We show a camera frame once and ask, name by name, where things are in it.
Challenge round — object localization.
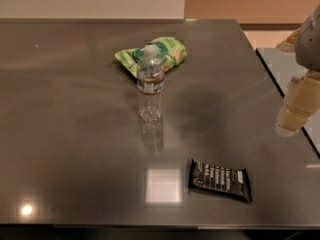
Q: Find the clear plastic water bottle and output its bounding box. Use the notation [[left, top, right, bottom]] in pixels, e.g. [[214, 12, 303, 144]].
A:
[[137, 45, 165, 122]]

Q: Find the black rxbar chocolate bar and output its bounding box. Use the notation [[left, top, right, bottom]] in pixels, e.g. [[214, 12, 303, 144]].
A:
[[189, 160, 252, 202]]

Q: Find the grey side table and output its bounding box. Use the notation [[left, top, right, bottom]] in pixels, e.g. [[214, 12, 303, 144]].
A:
[[256, 48, 320, 158]]

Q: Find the green snack bag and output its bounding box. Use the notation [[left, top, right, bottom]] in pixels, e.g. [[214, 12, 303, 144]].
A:
[[115, 37, 187, 77]]

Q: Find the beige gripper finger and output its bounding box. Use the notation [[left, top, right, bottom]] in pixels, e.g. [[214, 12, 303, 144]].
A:
[[275, 70, 320, 137]]

